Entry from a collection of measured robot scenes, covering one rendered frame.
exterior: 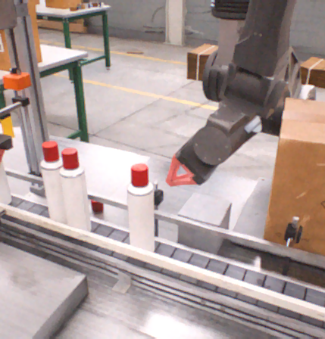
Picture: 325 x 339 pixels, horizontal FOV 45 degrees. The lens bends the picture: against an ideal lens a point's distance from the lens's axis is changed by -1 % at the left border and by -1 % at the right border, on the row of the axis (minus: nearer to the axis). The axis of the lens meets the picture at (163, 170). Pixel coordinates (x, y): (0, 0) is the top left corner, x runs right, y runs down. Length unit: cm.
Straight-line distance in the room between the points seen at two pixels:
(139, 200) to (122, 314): 22
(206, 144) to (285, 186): 34
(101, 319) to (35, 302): 13
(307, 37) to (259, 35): 549
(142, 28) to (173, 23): 67
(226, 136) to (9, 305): 50
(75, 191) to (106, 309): 24
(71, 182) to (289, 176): 44
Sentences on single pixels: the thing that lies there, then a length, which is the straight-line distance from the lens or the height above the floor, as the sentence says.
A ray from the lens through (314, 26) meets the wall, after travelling 598.
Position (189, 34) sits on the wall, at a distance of 670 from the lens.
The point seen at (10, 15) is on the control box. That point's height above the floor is 131.
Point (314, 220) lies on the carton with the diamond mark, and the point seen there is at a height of 94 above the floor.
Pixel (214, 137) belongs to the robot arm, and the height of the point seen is 122.
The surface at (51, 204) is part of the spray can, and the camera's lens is 90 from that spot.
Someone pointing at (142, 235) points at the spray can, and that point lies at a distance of 80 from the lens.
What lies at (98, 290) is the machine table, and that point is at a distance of 85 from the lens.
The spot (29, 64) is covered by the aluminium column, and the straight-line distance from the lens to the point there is 102.
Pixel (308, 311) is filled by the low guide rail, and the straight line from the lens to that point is 75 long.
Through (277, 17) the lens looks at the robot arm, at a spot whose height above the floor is 137.
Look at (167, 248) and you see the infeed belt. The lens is 86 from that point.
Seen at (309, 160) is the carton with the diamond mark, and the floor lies 108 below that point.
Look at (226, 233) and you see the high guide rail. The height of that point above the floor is 96.
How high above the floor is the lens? 145
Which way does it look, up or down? 30 degrees down
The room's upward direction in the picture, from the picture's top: straight up
